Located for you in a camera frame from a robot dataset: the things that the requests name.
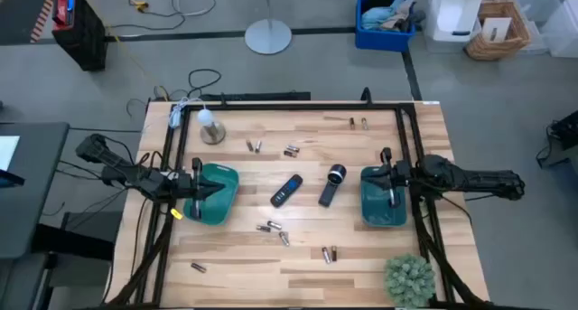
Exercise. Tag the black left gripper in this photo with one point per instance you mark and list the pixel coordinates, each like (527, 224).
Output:
(197, 201)

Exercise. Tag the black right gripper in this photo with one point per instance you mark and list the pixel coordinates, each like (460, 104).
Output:
(394, 197)

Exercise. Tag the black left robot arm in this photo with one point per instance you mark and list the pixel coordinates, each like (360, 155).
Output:
(135, 176)

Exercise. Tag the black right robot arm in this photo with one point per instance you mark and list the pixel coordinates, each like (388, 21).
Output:
(474, 179)

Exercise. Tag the teal plastic bin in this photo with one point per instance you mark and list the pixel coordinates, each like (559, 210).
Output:
(375, 210)
(221, 210)

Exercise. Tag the white bulb table lamp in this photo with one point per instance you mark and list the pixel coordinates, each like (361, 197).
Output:
(212, 131)

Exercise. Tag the black remote, blue button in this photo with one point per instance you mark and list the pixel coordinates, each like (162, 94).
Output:
(286, 191)

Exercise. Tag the black power strip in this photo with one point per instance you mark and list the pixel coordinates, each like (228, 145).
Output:
(257, 96)

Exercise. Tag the green artificial plant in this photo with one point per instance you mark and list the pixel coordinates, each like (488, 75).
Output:
(408, 280)

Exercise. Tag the blue plastic bin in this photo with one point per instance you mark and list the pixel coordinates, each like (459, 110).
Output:
(379, 41)

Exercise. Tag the light blue cloth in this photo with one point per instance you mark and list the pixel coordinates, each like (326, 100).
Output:
(377, 17)

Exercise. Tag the silver floor stand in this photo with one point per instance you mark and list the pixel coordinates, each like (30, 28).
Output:
(268, 36)

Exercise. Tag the beige cloth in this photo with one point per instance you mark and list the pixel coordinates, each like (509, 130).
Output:
(399, 16)

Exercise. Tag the black cloth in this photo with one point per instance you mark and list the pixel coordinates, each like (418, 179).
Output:
(378, 0)

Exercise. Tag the black desk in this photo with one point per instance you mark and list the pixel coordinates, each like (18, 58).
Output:
(31, 201)

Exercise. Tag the white plastic bin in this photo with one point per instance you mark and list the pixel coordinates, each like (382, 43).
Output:
(456, 12)

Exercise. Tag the black equipment box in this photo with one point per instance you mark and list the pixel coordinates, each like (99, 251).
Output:
(564, 134)

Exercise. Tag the white card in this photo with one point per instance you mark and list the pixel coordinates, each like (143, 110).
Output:
(501, 25)

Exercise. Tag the wicker basket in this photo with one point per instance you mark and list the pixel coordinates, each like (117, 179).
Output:
(519, 36)

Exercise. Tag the red and black tool case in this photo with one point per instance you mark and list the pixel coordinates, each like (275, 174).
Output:
(81, 34)

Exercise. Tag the white-screen tablet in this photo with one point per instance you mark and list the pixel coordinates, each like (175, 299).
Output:
(6, 152)

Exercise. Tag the clear plastic bin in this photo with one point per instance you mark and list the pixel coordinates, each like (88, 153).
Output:
(564, 30)
(537, 7)

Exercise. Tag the black mat, striped edge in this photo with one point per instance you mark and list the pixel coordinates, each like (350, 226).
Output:
(22, 12)

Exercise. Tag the black metal table frame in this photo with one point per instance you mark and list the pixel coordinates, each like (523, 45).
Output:
(343, 106)

